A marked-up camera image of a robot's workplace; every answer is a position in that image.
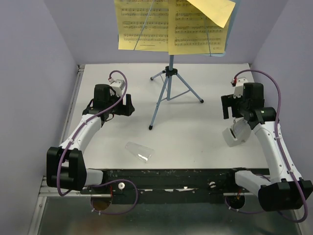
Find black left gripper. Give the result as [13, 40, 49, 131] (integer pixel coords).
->
[106, 91, 135, 116]

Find clear plastic metronome cover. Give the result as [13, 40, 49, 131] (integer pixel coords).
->
[125, 141, 155, 163]

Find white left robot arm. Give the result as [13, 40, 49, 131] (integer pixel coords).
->
[46, 79, 134, 193]

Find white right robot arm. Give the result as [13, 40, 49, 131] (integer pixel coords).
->
[221, 79, 313, 212]

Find light blue music stand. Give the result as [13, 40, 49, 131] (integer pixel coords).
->
[117, 0, 229, 130]

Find yellow right sheet music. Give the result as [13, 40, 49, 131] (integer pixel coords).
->
[168, 0, 230, 55]

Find yellow sheet music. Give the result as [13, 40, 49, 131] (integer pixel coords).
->
[168, 0, 230, 55]
[114, 0, 169, 52]

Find yellow left sheet music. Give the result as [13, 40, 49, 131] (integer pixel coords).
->
[114, 0, 169, 52]

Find plain yellow paper sheet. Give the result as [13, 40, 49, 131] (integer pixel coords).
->
[188, 0, 236, 28]

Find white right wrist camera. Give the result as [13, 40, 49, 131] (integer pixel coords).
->
[231, 77, 248, 98]

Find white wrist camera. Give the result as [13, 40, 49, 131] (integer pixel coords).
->
[109, 78, 125, 97]
[231, 77, 248, 98]

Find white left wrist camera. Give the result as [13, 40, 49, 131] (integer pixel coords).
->
[109, 78, 125, 97]

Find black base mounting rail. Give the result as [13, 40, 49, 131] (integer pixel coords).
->
[81, 168, 247, 204]

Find aluminium frame rail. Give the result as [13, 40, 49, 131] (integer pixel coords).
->
[28, 65, 86, 235]

